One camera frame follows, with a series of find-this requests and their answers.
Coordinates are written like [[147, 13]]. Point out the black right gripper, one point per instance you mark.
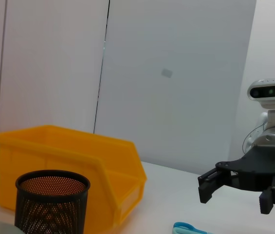
[[256, 170]]

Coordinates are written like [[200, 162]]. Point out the blue and teal scissors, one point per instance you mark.
[[183, 227]]

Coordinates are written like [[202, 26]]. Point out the black mesh pen holder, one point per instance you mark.
[[52, 207]]

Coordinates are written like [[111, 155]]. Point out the yellow plastic storage bin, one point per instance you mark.
[[61, 156]]

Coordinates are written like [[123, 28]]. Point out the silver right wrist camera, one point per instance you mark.
[[271, 92]]

